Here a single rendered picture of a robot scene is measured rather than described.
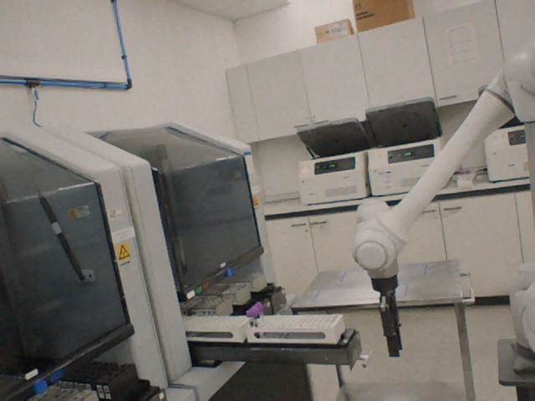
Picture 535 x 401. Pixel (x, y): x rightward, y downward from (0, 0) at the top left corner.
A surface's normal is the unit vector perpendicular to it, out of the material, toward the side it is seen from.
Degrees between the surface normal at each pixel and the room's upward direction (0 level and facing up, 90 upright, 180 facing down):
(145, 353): 90
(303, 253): 90
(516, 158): 90
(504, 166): 90
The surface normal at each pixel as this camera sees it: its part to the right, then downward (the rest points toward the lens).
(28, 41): 0.89, -0.12
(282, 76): -0.43, 0.15
